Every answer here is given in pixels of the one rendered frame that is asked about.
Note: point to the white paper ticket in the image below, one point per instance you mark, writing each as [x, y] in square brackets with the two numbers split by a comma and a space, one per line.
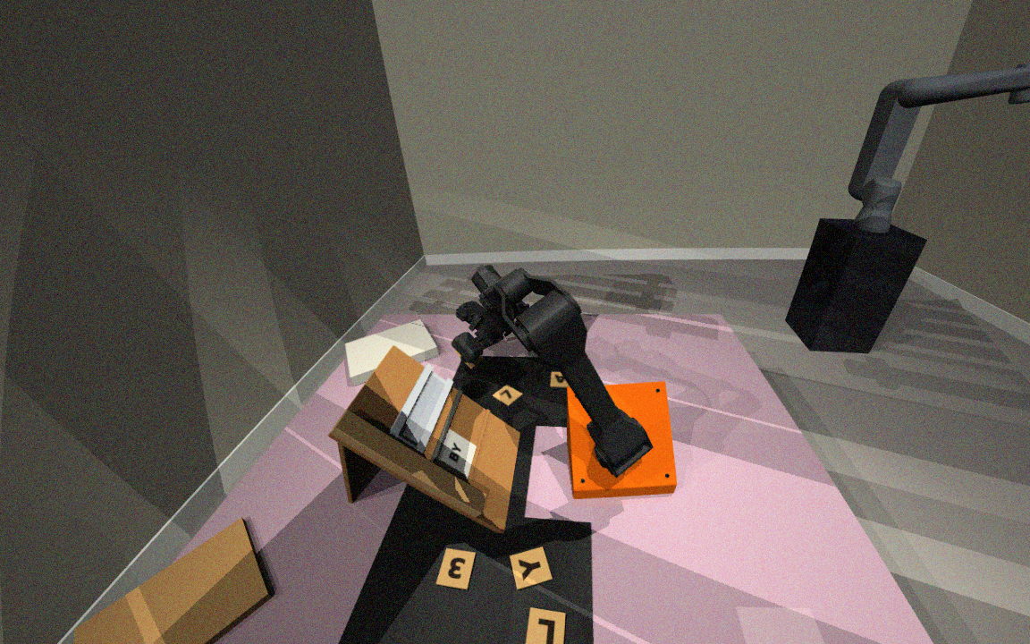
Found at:
[456, 454]

